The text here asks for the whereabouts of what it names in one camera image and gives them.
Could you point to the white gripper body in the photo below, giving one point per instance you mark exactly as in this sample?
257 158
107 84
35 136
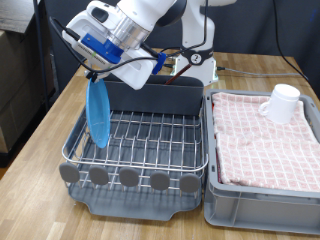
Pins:
136 75

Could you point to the cardboard box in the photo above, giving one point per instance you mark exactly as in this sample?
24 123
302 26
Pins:
23 66
13 130

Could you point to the grey plastic crate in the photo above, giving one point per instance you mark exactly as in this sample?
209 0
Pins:
253 210

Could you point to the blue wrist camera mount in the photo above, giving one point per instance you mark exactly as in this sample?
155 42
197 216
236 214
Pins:
100 46

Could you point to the pink checked towel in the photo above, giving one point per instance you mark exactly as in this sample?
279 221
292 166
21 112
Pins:
260 150

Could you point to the white mug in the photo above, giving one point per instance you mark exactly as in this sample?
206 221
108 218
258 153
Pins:
281 106

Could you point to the wooden shelf board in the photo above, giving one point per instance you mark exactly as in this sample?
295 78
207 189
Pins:
15 13

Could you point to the brown wooden spoon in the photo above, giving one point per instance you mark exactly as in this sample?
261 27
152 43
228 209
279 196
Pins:
178 74

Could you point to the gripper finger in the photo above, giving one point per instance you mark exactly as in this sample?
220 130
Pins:
99 76
90 76

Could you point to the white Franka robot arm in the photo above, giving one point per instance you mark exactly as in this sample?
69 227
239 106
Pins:
196 30

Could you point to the dark grey cutlery holder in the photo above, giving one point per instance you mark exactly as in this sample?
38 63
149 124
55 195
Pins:
166 98

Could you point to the grey drain tray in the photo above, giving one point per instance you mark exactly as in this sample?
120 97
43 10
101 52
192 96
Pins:
133 208

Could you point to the black metal shelf post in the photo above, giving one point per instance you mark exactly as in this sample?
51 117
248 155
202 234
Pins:
40 50

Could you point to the blue plastic plate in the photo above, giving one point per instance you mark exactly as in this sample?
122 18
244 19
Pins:
98 116

